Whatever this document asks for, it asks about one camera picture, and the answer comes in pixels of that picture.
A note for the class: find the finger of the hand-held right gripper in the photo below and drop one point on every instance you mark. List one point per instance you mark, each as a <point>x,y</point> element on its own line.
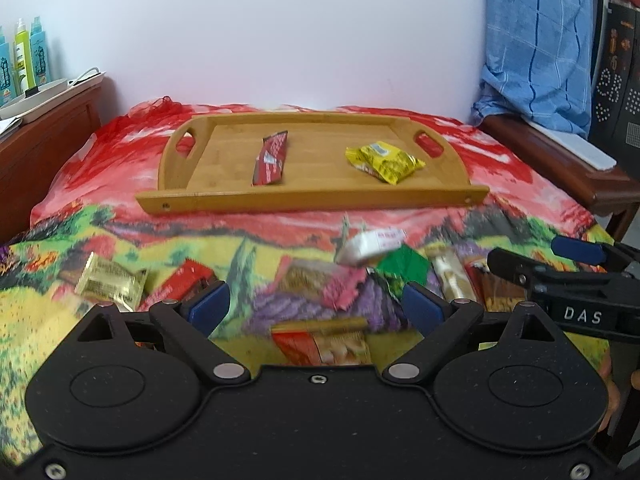
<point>575,250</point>
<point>520,266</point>

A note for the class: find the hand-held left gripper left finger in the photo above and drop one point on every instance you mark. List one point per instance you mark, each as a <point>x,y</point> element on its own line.
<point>207,307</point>

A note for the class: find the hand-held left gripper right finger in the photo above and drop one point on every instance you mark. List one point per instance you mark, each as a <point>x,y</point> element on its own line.
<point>422,310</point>

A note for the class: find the brown red label snack packet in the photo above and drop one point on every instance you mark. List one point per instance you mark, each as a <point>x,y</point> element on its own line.
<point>500,292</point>

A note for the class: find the red snack bar packet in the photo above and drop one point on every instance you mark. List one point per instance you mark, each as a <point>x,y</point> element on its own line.
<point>180,277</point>

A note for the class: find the beige snack packet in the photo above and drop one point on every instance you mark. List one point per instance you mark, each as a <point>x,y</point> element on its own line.
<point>452,275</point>

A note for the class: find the green snack packet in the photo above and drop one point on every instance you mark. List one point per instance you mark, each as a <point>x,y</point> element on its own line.
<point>405,266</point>

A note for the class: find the white snack packet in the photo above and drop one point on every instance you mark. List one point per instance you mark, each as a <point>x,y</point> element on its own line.
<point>367,247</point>

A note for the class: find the red orange snack packet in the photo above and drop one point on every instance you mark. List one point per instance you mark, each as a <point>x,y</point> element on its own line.
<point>320,345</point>

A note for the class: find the pink snack packet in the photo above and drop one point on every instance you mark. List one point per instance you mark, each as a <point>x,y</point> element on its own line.
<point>315,277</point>

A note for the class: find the yellow snack packet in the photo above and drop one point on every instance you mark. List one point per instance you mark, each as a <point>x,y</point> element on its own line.
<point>385,162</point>

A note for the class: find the dark red striped snack packet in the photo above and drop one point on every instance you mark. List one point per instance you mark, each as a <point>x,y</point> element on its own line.
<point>270,160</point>

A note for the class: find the wooden serving tray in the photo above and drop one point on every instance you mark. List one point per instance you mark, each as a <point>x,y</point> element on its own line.
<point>320,172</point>

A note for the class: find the person's right hand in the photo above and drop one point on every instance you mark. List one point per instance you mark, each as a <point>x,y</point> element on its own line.
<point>609,380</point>

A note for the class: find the wooden armrest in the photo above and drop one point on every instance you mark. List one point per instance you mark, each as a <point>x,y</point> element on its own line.
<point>560,165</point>

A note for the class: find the gold snack packet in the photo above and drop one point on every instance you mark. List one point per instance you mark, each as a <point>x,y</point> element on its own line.
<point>110,280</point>

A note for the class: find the white board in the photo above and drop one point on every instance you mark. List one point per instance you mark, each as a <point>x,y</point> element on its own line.
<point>580,146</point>

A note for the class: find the black dotted poster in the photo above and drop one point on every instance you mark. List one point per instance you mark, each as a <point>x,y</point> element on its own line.
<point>620,85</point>

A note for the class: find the blue plaid cloth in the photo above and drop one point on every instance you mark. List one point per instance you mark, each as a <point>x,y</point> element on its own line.
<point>535,35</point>

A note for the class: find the teal spray bottle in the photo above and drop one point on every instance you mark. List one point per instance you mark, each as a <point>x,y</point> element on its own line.
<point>40,50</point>
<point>6,75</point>

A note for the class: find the yellow green spray bottle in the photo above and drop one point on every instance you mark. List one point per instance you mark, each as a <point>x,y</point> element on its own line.
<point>23,55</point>

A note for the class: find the wooden bed frame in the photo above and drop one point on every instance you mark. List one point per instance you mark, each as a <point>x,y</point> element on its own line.
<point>45,160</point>

